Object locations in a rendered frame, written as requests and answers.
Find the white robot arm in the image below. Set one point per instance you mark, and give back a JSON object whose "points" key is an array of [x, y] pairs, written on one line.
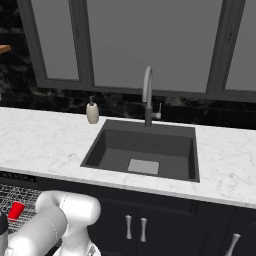
{"points": [[50, 220]]}

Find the black cupboard door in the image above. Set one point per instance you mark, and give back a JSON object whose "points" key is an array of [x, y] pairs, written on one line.
{"points": [[246, 240], [110, 226], [173, 233]]}

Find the black dishwasher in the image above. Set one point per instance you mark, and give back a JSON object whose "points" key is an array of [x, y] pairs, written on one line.
{"points": [[16, 176]]}

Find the red cup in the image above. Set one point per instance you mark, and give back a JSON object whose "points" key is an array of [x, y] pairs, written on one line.
{"points": [[16, 210]]}

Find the grey curved tap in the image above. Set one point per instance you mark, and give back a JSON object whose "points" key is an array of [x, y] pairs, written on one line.
{"points": [[148, 113]]}

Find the dark grey sink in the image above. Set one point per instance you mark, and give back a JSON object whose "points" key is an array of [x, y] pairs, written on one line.
{"points": [[146, 150]]}

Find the beige soap dispenser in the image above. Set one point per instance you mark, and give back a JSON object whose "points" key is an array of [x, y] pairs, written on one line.
{"points": [[92, 113]]}

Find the grey framed window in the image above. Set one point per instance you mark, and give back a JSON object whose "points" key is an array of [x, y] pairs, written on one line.
{"points": [[150, 43]]}

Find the wooden shelf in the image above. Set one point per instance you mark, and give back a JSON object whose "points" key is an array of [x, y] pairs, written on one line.
{"points": [[4, 49]]}

